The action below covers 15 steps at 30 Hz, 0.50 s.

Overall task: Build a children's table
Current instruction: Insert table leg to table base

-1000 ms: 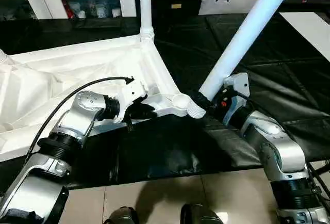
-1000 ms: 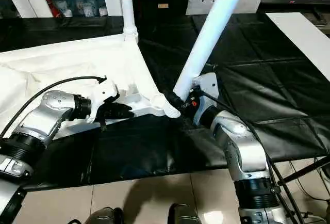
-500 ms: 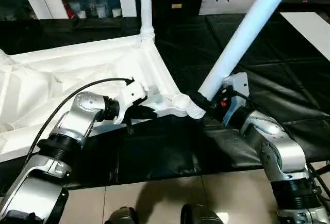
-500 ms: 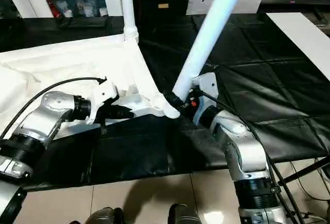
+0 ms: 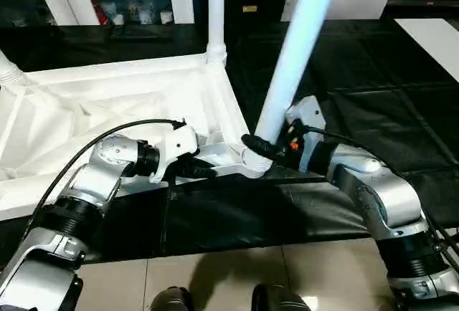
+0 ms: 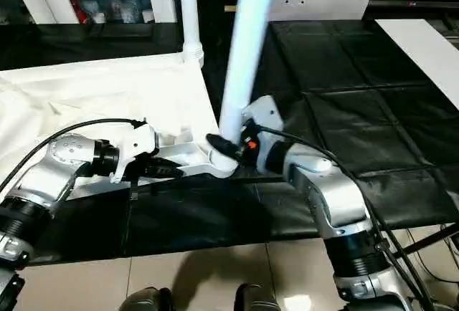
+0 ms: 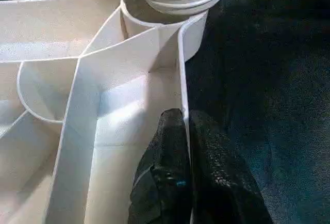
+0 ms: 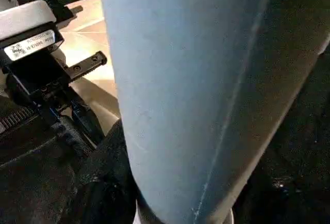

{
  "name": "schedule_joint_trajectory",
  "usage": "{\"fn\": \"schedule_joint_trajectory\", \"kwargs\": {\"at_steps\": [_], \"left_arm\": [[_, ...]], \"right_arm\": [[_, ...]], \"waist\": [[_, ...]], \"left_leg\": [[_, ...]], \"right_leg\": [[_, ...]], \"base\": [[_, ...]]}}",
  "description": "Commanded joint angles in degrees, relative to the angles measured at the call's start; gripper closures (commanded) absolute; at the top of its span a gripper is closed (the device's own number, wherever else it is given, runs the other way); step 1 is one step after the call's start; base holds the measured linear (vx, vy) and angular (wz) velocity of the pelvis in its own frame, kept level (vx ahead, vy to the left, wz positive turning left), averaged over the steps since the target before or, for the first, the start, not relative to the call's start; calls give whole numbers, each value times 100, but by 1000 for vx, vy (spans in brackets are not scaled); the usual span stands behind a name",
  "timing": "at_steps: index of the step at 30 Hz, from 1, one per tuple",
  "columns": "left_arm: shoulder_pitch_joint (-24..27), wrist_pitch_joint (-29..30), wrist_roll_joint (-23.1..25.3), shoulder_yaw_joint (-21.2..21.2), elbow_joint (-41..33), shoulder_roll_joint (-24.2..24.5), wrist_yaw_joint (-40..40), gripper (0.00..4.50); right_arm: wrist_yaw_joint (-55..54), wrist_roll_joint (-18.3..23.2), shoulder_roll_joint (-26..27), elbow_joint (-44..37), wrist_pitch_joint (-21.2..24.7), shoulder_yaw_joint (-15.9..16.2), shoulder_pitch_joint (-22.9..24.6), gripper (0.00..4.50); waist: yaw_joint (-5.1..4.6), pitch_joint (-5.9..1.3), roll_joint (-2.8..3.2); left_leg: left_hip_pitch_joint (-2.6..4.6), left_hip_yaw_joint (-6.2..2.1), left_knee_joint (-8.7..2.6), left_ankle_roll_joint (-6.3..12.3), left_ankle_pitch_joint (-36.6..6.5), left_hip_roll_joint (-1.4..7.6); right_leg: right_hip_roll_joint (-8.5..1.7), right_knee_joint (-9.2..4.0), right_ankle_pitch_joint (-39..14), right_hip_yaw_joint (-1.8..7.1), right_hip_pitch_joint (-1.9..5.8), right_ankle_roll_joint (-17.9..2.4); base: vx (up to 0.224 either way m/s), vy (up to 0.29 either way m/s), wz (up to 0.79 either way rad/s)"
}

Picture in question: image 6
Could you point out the white plastic table leg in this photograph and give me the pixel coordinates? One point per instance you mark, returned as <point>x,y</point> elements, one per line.
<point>247,38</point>
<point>188,3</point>

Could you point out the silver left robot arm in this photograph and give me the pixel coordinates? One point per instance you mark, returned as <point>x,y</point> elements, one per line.
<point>54,167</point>

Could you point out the black work mat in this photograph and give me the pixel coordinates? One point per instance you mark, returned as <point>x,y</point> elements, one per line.
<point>358,110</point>

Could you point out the small white cup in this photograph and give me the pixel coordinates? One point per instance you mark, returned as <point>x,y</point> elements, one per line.
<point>147,15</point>
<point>98,17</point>

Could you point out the red item in cabinet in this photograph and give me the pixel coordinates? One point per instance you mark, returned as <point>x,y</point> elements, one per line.
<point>77,10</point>

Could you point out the white flat panel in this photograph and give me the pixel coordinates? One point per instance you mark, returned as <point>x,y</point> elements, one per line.
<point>423,49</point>

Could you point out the black stand bar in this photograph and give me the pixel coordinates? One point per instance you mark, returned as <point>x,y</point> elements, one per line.
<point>430,239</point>

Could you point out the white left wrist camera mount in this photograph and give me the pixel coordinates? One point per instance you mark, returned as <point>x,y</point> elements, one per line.
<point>138,142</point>

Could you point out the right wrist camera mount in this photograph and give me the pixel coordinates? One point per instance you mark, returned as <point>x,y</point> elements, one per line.
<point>267,110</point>

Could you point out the black rail with red mark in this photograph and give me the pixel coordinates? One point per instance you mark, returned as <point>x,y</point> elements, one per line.
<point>430,3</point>

